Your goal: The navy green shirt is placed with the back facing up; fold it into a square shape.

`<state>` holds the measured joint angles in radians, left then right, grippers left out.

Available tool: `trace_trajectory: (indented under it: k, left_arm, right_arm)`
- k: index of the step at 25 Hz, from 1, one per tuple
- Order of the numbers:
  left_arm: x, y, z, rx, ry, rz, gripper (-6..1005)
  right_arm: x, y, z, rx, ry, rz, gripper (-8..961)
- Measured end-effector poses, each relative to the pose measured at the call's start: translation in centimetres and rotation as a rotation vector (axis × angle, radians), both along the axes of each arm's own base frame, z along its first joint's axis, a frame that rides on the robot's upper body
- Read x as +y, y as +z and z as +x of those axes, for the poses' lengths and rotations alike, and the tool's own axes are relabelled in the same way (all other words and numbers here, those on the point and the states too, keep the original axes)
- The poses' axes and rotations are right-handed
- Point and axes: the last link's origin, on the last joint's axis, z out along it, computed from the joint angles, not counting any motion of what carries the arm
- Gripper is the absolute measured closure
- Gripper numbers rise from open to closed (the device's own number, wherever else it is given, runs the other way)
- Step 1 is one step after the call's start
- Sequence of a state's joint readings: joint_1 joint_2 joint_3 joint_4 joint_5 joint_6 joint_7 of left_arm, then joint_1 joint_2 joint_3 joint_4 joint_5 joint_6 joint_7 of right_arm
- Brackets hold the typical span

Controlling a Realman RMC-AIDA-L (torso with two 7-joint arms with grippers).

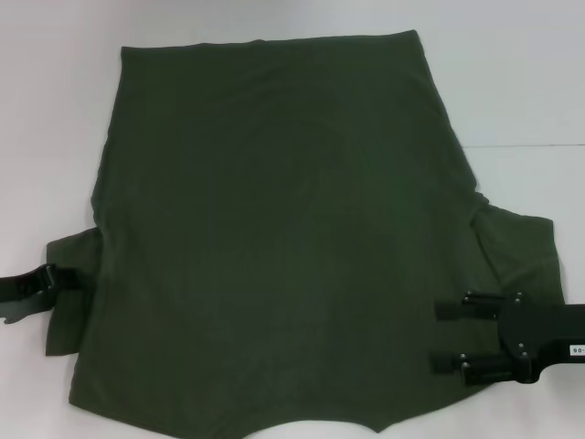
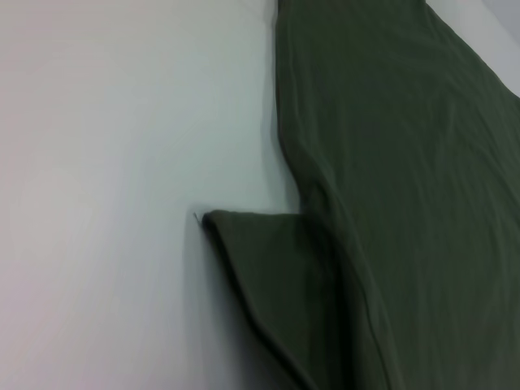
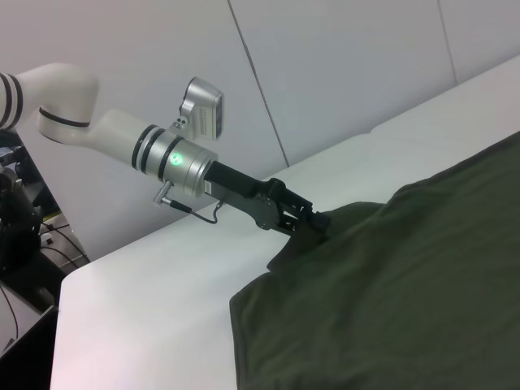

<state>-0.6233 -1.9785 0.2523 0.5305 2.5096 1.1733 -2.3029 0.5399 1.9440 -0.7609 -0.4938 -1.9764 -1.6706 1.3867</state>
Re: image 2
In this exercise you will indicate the dark green shirt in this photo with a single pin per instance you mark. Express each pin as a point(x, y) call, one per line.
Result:
point(386, 162)

